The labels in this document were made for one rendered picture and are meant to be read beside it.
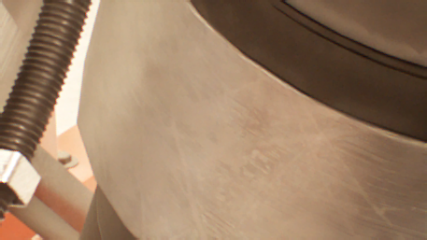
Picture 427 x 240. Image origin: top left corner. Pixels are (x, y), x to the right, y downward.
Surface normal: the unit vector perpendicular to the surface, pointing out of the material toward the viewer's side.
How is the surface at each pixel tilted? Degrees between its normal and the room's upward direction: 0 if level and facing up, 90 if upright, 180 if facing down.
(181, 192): 92
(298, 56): 98
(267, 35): 97
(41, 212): 137
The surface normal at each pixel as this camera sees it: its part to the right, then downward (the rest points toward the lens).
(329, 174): -0.37, 0.53
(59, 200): 0.89, 0.14
